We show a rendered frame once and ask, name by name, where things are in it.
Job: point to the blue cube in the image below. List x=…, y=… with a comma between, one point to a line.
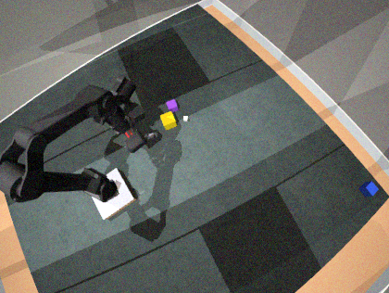
x=368, y=189

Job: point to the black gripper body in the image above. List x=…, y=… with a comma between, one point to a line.
x=135, y=141

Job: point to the purple block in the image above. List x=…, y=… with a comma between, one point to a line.
x=172, y=105

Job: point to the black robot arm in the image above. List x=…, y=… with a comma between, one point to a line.
x=27, y=182

